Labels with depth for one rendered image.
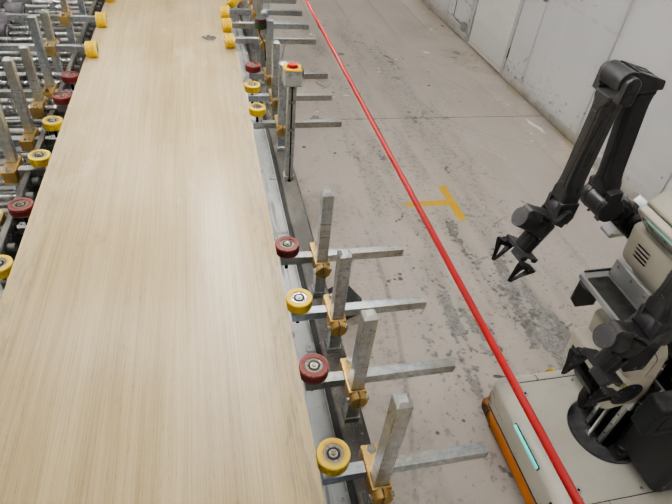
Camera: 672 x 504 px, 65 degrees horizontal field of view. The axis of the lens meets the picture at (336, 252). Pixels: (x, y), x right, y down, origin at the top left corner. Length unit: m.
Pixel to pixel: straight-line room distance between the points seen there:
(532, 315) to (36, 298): 2.38
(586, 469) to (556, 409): 0.25
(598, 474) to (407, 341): 1.02
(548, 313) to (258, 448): 2.17
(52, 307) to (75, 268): 0.16
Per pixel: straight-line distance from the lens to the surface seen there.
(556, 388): 2.44
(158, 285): 1.67
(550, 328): 3.08
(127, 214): 1.95
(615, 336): 1.33
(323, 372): 1.42
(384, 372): 1.52
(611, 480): 2.30
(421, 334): 2.79
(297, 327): 1.89
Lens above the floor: 2.05
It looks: 41 degrees down
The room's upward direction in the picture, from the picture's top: 7 degrees clockwise
